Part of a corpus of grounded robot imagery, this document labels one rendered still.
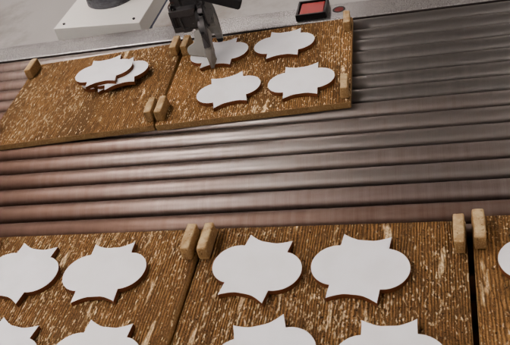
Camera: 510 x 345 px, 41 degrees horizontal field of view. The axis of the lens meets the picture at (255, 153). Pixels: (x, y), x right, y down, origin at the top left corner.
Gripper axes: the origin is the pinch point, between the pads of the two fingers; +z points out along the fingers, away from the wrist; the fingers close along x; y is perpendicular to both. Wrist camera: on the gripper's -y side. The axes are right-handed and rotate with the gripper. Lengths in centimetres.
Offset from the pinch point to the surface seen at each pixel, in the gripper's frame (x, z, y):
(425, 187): 51, 4, -43
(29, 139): 25.2, -0.5, 39.6
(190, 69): 4.3, 0.6, 6.4
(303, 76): 15.5, 0.5, -21.0
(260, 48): 0.9, 0.2, -10.1
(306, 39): 0.1, 0.5, -20.7
